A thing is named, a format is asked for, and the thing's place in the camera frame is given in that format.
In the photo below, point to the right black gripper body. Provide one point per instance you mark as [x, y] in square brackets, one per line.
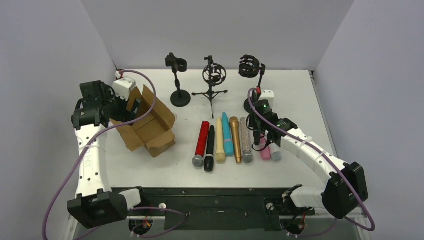
[257, 124]

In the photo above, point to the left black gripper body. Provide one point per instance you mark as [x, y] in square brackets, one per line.
[125, 110]

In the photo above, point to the slim black microphone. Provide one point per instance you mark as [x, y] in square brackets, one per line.
[257, 137]

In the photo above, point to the gold microphone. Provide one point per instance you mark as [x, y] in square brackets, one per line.
[234, 126]

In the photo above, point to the pink microphone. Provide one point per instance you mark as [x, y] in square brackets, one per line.
[264, 150]

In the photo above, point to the blue microphone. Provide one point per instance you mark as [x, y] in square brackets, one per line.
[227, 135]

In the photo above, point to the silver glitter microphone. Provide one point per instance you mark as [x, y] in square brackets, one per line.
[246, 149]

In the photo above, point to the white grey microphone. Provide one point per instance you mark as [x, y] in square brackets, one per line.
[275, 152]

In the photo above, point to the brown cardboard box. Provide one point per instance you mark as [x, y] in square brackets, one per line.
[154, 132]

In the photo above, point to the cream microphone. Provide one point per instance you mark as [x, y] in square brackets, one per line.
[220, 155]

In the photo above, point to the clip mic stand round base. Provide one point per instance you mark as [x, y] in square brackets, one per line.
[180, 98]

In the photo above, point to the tripod shock mount stand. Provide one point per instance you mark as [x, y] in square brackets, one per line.
[214, 75]

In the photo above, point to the red glitter microphone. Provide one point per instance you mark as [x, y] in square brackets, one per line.
[198, 159]

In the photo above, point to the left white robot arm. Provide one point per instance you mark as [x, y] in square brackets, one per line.
[95, 203]

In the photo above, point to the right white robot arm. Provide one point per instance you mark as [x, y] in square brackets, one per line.
[345, 184]

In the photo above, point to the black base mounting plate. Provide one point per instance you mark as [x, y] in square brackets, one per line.
[214, 209]

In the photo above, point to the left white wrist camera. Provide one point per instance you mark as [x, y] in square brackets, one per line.
[123, 87]

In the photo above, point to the shock mount stand round base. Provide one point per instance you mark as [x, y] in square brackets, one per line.
[250, 67]

